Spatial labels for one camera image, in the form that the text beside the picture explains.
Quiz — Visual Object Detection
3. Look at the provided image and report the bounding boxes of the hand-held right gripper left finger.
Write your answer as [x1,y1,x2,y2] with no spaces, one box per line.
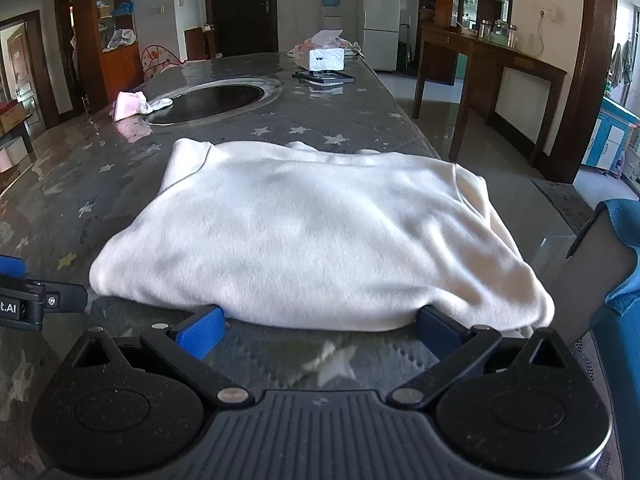
[62,305,256,408]

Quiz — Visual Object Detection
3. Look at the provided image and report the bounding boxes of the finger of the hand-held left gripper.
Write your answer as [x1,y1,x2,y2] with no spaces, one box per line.
[44,282,89,312]
[0,255,27,279]

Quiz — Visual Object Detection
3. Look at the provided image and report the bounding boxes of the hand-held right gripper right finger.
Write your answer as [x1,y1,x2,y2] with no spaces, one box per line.
[387,306,577,408]

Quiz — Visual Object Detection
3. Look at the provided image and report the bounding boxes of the white sweater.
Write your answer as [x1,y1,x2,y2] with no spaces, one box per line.
[89,137,556,337]

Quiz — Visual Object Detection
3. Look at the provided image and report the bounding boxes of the hanging grey clothes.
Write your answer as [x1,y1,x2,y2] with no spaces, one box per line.
[609,41,634,90]

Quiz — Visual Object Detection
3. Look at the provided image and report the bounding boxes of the grey chair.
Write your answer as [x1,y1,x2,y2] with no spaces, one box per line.
[549,204,640,343]

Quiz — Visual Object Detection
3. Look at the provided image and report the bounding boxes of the pink cloth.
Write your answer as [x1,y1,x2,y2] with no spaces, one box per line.
[113,91,149,122]

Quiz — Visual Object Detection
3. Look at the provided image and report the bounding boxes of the grey star-printed table pad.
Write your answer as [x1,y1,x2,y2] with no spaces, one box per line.
[0,51,623,480]

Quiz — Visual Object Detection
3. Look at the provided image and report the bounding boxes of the blue cloth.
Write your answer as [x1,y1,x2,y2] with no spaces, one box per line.
[590,199,640,332]

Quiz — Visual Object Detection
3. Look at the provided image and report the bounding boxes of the wooden shelf cabinet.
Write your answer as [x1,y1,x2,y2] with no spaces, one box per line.
[71,0,144,112]

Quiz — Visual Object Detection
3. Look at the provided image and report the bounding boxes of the round black cooktop plate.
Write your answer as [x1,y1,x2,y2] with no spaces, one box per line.
[144,76,282,127]

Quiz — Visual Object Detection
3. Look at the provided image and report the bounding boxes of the pink dotted play tent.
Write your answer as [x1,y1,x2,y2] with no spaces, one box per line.
[141,44,183,82]

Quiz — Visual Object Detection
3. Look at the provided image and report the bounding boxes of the blue and white cabinet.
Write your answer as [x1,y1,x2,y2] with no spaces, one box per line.
[581,94,640,182]

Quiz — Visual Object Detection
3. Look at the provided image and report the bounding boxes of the dark wooden side table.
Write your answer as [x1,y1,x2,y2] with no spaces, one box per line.
[413,24,569,163]

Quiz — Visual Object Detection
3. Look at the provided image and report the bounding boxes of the small dark wooden stand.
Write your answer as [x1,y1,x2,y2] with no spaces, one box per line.
[183,25,218,61]

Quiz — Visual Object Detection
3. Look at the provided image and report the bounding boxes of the white tissue box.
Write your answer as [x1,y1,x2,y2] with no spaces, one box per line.
[294,30,347,68]
[307,48,347,72]

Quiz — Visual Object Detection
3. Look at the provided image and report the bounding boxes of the white refrigerator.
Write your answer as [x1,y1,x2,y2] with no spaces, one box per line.
[360,0,403,72]

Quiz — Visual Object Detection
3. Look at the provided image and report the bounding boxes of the dark entrance door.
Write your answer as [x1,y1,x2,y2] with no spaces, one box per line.
[204,0,279,54]

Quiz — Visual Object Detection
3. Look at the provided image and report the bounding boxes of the water dispenser with blue bottle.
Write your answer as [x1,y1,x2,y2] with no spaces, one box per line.
[320,0,344,32]

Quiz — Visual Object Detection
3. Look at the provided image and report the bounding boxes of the wall socket with cable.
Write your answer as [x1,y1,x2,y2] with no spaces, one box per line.
[530,7,559,58]

